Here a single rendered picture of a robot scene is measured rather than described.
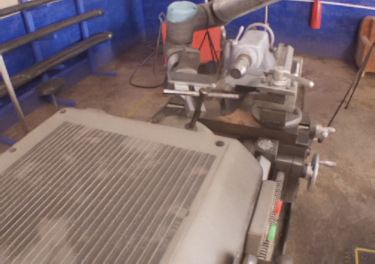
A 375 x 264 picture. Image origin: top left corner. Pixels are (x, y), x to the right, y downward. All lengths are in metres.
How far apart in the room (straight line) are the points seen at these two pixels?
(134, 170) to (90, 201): 0.08
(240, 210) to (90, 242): 0.22
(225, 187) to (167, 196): 0.09
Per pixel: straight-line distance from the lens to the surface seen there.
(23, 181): 0.49
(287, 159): 1.30
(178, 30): 0.85
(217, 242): 0.37
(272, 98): 1.17
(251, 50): 1.58
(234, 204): 0.41
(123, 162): 0.45
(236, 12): 0.85
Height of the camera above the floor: 1.62
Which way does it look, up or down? 33 degrees down
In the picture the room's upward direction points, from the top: 4 degrees counter-clockwise
